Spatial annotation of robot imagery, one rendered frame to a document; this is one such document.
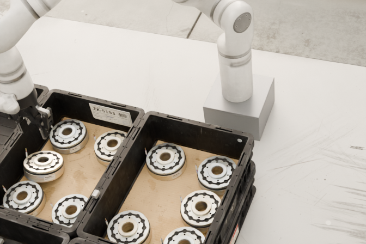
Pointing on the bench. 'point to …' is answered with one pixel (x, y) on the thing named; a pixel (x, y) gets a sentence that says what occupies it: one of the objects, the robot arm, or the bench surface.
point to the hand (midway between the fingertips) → (34, 129)
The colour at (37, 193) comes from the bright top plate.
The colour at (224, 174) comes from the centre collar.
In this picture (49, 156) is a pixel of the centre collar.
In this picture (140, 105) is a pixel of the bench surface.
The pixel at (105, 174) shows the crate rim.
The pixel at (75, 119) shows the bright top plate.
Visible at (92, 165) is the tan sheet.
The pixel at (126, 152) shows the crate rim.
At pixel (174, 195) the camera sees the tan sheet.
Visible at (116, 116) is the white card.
